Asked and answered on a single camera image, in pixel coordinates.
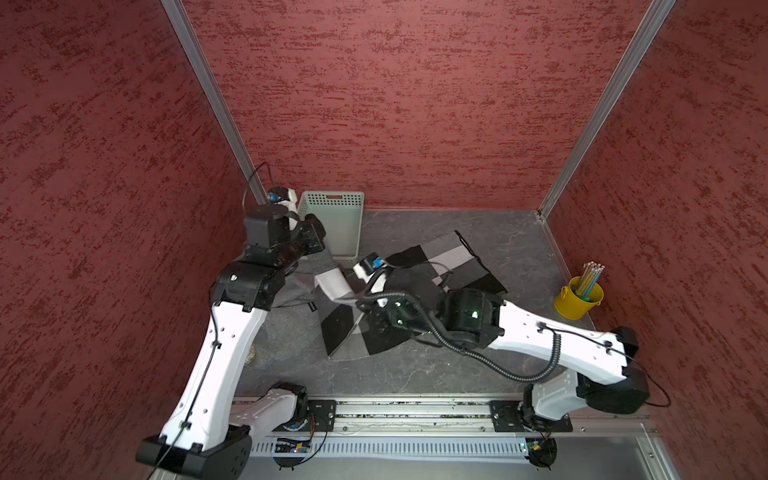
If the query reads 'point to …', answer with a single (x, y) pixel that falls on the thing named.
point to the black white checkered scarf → (448, 265)
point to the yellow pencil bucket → (569, 305)
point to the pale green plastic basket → (340, 214)
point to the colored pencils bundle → (591, 274)
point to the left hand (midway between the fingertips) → (315, 232)
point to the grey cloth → (299, 286)
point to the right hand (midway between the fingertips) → (360, 311)
